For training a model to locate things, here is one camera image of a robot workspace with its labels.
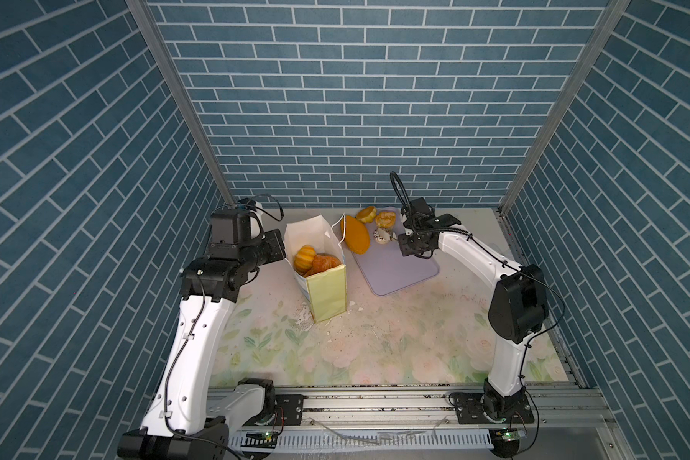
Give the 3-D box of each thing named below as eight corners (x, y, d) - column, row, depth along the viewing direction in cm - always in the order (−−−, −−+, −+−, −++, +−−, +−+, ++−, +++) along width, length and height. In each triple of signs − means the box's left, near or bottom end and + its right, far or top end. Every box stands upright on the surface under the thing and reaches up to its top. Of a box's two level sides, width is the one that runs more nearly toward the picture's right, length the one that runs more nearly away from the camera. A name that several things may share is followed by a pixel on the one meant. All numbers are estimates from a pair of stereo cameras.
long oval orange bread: (343, 254, 106) (343, 249, 104) (345, 220, 117) (345, 216, 115) (369, 254, 106) (369, 250, 104) (368, 220, 118) (368, 216, 115)
